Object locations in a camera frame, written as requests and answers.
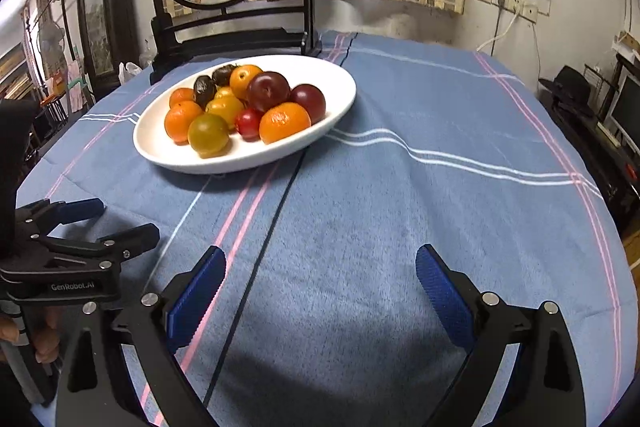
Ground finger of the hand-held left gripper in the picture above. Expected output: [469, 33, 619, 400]
[15, 198, 106, 229]
[44, 223, 161, 269]

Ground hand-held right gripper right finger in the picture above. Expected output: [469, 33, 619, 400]
[415, 244, 587, 427]

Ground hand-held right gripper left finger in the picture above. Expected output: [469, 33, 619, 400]
[55, 245, 227, 427]

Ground white oval plate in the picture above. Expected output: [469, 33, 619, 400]
[132, 55, 357, 174]

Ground dark wrinkled passion fruit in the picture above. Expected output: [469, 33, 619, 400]
[193, 75, 217, 108]
[211, 64, 241, 88]

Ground dimpled orange mandarin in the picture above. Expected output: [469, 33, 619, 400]
[258, 102, 312, 145]

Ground round orange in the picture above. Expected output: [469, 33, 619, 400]
[229, 65, 264, 101]

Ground large dark red plum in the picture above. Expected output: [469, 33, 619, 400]
[246, 71, 291, 114]

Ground person's left hand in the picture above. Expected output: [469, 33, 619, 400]
[0, 307, 65, 364]

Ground blue striped tablecloth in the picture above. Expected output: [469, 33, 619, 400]
[15, 29, 632, 427]

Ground smooth orange mandarin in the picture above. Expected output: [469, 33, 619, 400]
[164, 101, 205, 144]

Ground green-yellow tomato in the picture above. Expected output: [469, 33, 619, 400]
[188, 113, 231, 158]

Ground white plastic bag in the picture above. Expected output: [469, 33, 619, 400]
[118, 62, 144, 84]

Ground small orange kumquat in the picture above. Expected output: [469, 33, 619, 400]
[169, 88, 197, 108]

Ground red cherry tomato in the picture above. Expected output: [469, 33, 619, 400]
[235, 108, 263, 140]

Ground white standing fan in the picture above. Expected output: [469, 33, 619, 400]
[37, 21, 67, 58]

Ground dark wooden framed panel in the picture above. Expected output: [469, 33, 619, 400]
[75, 0, 140, 104]

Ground black hat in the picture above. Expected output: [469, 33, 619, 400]
[538, 65, 597, 118]

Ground computer monitor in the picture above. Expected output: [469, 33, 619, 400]
[602, 73, 640, 144]

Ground white power cable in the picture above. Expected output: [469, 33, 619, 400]
[475, 4, 522, 54]

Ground white wall sockets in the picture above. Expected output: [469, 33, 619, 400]
[472, 0, 539, 18]

